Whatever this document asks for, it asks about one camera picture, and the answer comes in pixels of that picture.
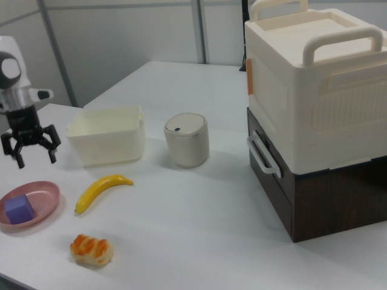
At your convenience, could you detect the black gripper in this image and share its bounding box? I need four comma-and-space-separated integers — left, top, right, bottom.
1, 105, 59, 169

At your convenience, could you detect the purple cube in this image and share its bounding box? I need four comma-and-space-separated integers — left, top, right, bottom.
4, 194, 35, 225

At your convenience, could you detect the pink plastic plate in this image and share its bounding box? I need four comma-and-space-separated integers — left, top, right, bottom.
0, 180, 61, 234

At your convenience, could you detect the cream plastic basket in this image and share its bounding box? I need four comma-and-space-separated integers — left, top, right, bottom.
66, 104, 145, 168

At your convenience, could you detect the yellow toy banana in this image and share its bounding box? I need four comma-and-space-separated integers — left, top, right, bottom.
74, 173, 134, 216

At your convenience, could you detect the toy bread roll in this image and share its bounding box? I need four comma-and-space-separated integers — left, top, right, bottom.
70, 233, 115, 267

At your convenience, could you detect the small beige trash can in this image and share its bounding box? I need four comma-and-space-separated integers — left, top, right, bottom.
163, 112, 210, 169

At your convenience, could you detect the orange box latch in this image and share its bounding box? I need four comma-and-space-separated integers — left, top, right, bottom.
247, 58, 255, 96

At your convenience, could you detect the cream plastic storage box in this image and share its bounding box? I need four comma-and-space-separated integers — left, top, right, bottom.
244, 0, 387, 176

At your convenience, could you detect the dark wood drawer cabinet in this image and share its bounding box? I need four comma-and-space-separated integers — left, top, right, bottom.
246, 106, 387, 244

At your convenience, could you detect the translucent white drawer handle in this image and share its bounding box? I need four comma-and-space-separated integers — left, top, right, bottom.
247, 129, 283, 178

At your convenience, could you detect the black cable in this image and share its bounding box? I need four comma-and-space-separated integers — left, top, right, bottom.
239, 0, 249, 73

